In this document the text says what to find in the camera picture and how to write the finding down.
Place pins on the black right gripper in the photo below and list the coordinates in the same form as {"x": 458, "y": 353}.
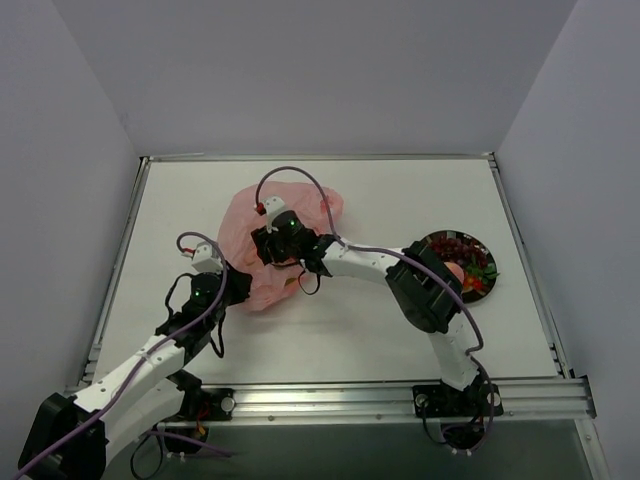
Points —
{"x": 263, "y": 245}

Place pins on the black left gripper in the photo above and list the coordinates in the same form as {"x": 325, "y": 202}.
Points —
{"x": 239, "y": 284}

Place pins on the pink plastic bag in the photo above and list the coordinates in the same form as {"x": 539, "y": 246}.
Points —
{"x": 271, "y": 286}

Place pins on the dark red fake grapes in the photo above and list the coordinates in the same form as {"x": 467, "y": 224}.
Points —
{"x": 462, "y": 251}

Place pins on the pink fake peach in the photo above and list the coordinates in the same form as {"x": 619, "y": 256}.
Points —
{"x": 457, "y": 271}

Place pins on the red fake cherry tomatoes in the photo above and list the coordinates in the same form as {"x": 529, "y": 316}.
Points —
{"x": 480, "y": 279}

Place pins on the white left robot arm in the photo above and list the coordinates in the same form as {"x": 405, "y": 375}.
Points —
{"x": 76, "y": 437}

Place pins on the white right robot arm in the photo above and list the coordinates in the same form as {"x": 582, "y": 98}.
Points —
{"x": 426, "y": 290}

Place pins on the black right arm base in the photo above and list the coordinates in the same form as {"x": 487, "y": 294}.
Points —
{"x": 459, "y": 420}

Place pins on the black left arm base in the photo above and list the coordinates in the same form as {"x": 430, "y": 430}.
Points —
{"x": 199, "y": 408}

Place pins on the black rimmed round plate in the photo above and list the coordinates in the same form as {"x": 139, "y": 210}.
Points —
{"x": 467, "y": 296}

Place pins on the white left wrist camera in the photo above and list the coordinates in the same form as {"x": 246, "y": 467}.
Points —
{"x": 203, "y": 258}

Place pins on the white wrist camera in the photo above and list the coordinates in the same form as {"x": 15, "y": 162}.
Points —
{"x": 270, "y": 208}
{"x": 203, "y": 258}

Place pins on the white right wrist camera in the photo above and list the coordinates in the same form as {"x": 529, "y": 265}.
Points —
{"x": 270, "y": 208}

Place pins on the aluminium front rail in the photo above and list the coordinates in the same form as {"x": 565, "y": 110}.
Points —
{"x": 333, "y": 403}

